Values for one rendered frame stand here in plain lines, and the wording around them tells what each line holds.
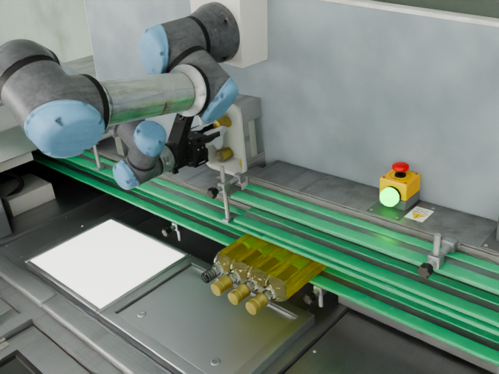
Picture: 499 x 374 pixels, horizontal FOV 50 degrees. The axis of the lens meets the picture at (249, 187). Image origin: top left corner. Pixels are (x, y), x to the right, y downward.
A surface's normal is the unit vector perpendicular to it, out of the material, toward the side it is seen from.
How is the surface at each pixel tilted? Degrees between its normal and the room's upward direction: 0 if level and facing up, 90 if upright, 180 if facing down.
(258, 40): 90
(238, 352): 90
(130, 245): 90
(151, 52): 7
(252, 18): 90
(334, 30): 0
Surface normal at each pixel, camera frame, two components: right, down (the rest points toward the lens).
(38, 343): -0.09, -0.89
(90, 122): 0.56, 0.76
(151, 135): 0.38, -0.55
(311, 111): -0.67, 0.39
